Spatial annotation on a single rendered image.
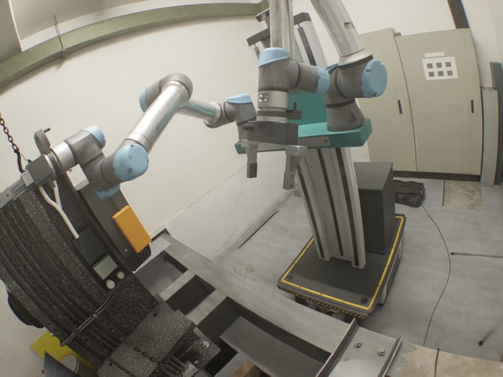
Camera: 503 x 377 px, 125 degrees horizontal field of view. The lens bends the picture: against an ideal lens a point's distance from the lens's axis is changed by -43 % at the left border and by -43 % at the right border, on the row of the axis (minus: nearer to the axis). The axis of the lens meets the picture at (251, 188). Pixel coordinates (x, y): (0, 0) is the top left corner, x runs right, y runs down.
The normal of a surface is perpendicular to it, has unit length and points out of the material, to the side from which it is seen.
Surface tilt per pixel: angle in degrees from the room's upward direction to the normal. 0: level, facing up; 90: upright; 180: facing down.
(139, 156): 90
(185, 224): 90
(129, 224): 90
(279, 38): 76
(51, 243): 90
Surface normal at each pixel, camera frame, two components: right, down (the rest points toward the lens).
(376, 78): 0.43, 0.36
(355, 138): -0.63, 0.53
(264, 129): -0.76, 0.14
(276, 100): 0.14, 0.27
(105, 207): 0.80, -0.05
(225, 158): 0.68, 0.07
